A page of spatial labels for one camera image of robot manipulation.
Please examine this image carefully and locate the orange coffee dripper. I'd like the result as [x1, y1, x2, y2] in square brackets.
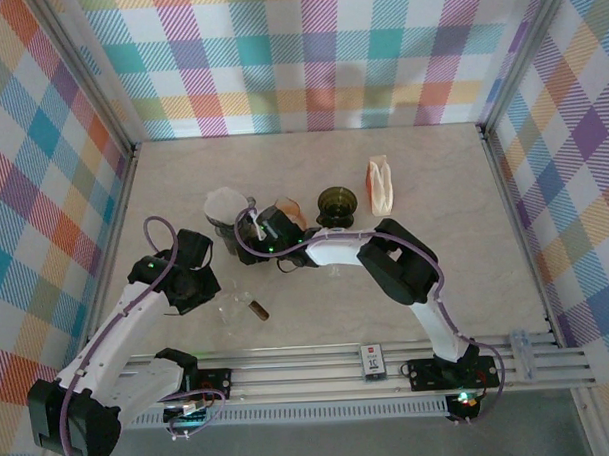
[274, 193, 309, 228]

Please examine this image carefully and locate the grey carafe with brown handle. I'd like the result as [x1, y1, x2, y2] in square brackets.
[212, 217, 246, 257]

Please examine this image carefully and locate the clear carafe with brown handle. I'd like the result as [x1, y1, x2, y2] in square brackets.
[215, 283, 272, 337]

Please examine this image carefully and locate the dark green dripper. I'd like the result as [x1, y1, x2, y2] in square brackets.
[315, 184, 359, 229]

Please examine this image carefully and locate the white paper filter stack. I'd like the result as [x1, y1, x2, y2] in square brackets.
[367, 154, 396, 217]

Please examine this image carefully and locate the white label card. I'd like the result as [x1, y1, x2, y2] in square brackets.
[358, 342, 390, 384]

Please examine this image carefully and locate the left controller board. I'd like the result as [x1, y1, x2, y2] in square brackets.
[162, 398, 216, 442]

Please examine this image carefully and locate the controller board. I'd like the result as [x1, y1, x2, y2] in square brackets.
[162, 398, 216, 442]
[447, 389, 485, 424]

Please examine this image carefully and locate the right controller board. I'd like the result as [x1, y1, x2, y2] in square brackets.
[447, 389, 485, 424]

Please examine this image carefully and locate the clear acrylic block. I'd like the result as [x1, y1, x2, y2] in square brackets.
[507, 329, 535, 382]

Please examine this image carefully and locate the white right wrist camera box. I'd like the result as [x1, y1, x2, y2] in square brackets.
[248, 211, 279, 241]

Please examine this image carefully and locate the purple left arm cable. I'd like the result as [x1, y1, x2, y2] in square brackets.
[53, 214, 228, 456]

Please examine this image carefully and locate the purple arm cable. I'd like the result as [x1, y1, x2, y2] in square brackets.
[233, 198, 508, 434]
[53, 214, 228, 456]

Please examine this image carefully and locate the aluminium side rail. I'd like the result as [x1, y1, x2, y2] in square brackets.
[28, 141, 153, 456]
[478, 120, 609, 456]

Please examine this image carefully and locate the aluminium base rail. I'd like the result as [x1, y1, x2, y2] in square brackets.
[113, 333, 596, 411]

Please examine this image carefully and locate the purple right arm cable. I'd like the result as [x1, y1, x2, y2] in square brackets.
[233, 198, 508, 434]

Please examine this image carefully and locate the grey slotted cable duct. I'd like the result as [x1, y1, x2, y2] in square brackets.
[120, 395, 450, 431]

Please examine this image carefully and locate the aluminium frame post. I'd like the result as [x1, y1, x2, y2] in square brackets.
[25, 0, 142, 163]
[474, 0, 580, 138]

